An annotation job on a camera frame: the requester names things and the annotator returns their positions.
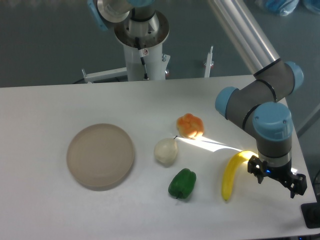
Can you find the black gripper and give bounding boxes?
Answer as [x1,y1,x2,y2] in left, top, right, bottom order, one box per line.
[247,155,307,199]

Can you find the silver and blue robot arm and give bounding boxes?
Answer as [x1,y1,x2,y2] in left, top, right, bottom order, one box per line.
[87,0,307,197]

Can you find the yellow banana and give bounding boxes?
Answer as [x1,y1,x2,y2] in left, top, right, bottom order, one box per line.
[221,150,257,202]

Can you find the black device at table corner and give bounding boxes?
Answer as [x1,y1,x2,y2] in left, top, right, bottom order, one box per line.
[300,202,320,229]

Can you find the green bell pepper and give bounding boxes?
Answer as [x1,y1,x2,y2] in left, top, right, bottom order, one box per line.
[168,168,197,199]

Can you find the orange bell pepper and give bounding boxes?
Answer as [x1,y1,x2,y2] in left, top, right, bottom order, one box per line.
[176,113,205,139]

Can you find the pale white pear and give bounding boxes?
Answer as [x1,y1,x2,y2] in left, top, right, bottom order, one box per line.
[153,138,178,166]

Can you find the blue plastic bag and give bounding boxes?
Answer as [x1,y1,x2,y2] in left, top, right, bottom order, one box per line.
[254,0,320,17]

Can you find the beige round plate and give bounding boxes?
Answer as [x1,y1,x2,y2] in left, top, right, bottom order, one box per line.
[66,123,135,191]

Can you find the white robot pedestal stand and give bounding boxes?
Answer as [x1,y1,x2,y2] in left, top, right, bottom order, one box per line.
[82,45,214,83]

